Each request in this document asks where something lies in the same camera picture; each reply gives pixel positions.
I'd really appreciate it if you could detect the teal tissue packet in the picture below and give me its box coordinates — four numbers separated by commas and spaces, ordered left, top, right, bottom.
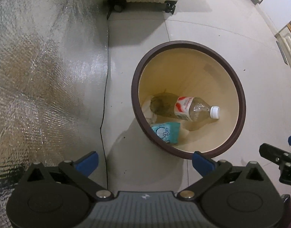
151, 122, 180, 145

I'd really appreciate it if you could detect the clear plastic bottle white cap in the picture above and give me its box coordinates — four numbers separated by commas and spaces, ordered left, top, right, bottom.
150, 94, 221, 122

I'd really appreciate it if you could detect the round beige trash bin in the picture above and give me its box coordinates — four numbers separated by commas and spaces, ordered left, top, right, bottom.
131, 41, 247, 159

